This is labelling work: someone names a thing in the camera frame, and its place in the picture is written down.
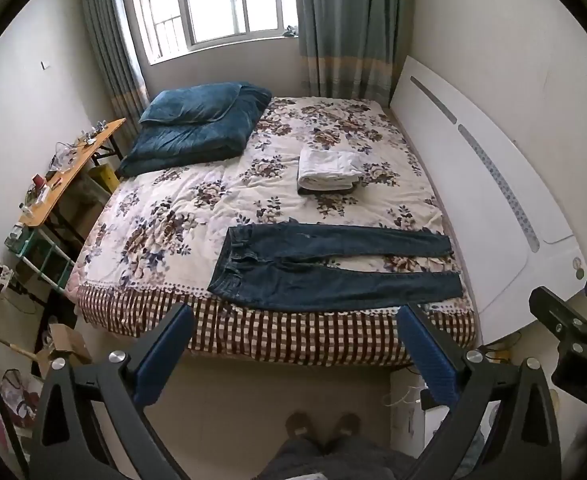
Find teal pillow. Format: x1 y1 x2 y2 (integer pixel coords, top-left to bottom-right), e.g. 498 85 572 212
138 81 247 126

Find person's right shoe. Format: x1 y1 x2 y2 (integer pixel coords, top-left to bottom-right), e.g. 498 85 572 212
335 412 362 442

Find folded white towel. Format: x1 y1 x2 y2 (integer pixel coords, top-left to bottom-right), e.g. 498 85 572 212
297 149 364 191

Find teal folded blanket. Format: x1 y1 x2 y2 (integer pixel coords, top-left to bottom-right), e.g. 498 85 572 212
118 84 273 178

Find person's left shoe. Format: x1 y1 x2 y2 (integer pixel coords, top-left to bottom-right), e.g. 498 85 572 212
286 412 312 444

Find green rack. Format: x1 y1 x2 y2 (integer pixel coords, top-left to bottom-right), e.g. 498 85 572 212
4 225 74 291

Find cardboard box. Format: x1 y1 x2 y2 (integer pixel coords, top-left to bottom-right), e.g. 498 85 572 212
48 323 92 367

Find pink patterned bag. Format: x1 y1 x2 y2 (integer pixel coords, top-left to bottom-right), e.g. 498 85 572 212
0 367 43 432

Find brown checked bed sheet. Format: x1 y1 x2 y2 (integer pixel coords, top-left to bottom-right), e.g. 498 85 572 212
76 282 481 367

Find grey-blue curtain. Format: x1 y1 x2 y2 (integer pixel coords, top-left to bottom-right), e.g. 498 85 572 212
293 0 417 107
76 0 150 136

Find wooden desk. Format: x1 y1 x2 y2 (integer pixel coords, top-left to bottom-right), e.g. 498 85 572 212
18 118 127 231

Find person's shoe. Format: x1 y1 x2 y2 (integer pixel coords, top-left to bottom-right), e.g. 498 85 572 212
335 412 362 442
286 412 312 444

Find white headboard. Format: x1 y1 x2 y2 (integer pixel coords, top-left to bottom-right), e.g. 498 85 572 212
389 55 587 348

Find floral quilt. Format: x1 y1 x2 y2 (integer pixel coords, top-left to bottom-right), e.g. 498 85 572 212
66 96 474 321

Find white nightstand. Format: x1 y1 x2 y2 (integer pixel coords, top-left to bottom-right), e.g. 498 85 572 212
388 364 474 461

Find folded dark cloth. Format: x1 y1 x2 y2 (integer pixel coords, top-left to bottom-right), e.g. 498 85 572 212
297 182 362 197

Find person's legs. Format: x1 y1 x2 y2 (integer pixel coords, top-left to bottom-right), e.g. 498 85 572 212
258 437 409 480

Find yellow box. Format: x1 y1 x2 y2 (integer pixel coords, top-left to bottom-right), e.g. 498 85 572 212
90 162 120 196

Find window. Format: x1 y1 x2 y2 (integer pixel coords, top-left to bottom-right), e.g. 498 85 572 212
118 0 301 66

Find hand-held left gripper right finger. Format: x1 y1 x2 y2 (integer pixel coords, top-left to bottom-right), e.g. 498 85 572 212
396 302 564 480

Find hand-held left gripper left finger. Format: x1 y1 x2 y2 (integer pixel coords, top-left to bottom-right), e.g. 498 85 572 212
26 302 197 480

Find dark blue denim pants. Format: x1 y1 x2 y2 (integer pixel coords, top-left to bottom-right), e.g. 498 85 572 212
208 223 464 312

